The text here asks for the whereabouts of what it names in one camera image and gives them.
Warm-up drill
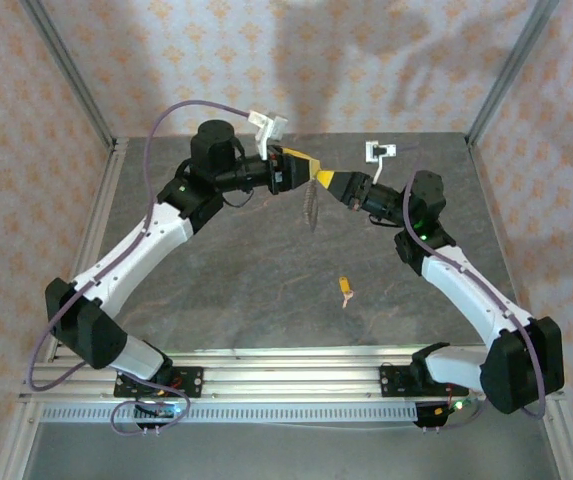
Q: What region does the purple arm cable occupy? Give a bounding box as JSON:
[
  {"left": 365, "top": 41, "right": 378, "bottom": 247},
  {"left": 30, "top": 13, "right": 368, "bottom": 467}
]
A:
[
  {"left": 26, "top": 99, "right": 253, "bottom": 436},
  {"left": 400, "top": 142, "right": 547, "bottom": 431}
]

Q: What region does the aluminium corner post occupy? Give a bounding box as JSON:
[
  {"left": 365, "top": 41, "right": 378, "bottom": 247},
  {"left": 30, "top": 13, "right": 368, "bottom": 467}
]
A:
[
  {"left": 19, "top": 0, "right": 118, "bottom": 151},
  {"left": 464, "top": 0, "right": 562, "bottom": 147}
]

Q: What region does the aluminium frame leg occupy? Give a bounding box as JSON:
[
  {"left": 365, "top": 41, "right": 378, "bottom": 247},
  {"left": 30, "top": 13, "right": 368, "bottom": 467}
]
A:
[
  {"left": 538, "top": 399, "right": 573, "bottom": 480},
  {"left": 0, "top": 399, "right": 43, "bottom": 480}
]

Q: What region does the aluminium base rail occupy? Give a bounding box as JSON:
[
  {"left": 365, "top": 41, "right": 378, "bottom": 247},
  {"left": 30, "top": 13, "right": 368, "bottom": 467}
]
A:
[{"left": 18, "top": 349, "right": 567, "bottom": 402}]

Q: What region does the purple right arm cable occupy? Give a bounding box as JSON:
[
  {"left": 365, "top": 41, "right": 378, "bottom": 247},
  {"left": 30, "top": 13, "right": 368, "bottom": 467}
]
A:
[{"left": 400, "top": 142, "right": 547, "bottom": 431}]

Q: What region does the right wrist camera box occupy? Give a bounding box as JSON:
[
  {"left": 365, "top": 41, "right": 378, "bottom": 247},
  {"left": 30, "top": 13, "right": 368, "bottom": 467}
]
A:
[{"left": 364, "top": 140, "right": 398, "bottom": 185}]

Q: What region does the aluminium side rail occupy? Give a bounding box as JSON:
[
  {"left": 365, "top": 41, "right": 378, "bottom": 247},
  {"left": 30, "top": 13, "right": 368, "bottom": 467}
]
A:
[{"left": 45, "top": 139, "right": 130, "bottom": 361}]

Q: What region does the small LED circuit board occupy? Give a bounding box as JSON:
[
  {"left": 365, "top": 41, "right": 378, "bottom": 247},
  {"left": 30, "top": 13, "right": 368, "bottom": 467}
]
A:
[
  {"left": 133, "top": 399, "right": 183, "bottom": 419},
  {"left": 430, "top": 397, "right": 473, "bottom": 417}
]

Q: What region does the slotted grey cable tray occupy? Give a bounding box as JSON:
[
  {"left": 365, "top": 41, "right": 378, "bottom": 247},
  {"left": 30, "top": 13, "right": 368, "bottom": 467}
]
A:
[{"left": 40, "top": 403, "right": 420, "bottom": 424}]

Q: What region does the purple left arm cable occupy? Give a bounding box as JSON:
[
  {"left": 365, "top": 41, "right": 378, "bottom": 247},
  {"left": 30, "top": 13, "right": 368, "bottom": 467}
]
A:
[{"left": 26, "top": 99, "right": 253, "bottom": 436}]

